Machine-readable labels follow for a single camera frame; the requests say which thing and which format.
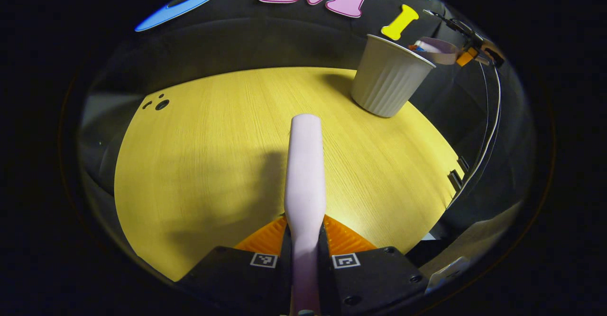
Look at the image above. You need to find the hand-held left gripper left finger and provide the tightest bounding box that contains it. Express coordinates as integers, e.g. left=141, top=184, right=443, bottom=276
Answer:
left=175, top=215, right=292, bottom=315

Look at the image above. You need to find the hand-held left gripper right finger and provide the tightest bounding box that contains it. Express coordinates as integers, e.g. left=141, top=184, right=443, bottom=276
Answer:
left=318, top=214, right=431, bottom=315

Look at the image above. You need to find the pink dustpan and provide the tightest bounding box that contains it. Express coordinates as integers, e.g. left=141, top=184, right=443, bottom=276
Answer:
left=410, top=37, right=462, bottom=66

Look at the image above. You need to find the white ribbed garbage bin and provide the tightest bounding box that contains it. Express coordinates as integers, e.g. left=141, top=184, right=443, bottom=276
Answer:
left=350, top=34, right=437, bottom=119

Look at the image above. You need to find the white plastic object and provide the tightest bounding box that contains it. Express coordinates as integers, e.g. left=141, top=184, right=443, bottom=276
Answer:
left=426, top=256, right=471, bottom=293

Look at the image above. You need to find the black backdrop cloth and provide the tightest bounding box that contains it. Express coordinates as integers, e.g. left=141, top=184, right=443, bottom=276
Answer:
left=77, top=0, right=537, bottom=243

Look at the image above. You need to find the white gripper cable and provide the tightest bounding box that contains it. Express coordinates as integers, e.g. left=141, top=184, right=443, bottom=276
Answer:
left=447, top=64, right=503, bottom=209

